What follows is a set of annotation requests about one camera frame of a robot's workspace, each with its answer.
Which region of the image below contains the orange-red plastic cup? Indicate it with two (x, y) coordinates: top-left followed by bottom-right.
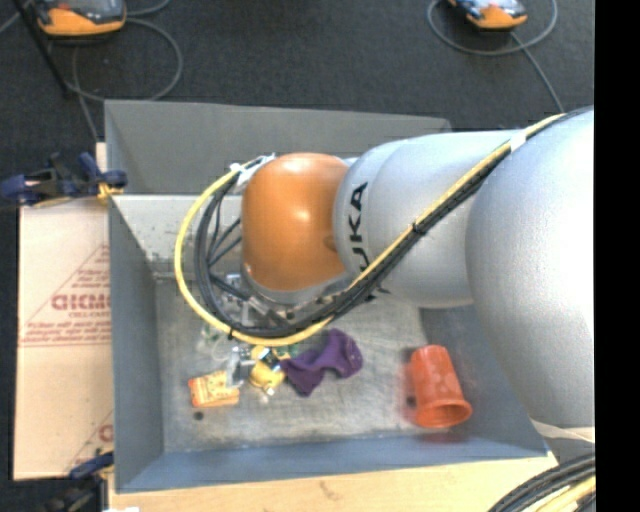
(405, 344), (474, 430)

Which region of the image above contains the brown cardboard board, red print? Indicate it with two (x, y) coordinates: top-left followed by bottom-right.
(11, 141), (116, 482)

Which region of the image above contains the yellow toy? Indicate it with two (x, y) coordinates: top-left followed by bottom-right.
(247, 344), (287, 391)

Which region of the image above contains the purple cloth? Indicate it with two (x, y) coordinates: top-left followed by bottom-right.
(280, 327), (365, 398)

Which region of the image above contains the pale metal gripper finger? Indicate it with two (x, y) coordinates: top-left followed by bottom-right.
(257, 351), (282, 397)
(226, 345), (251, 388)

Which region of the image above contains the orange packet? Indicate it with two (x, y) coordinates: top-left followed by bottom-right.
(187, 370), (241, 409)

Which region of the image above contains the grey metal bin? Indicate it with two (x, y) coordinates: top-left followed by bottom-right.
(103, 99), (550, 494)

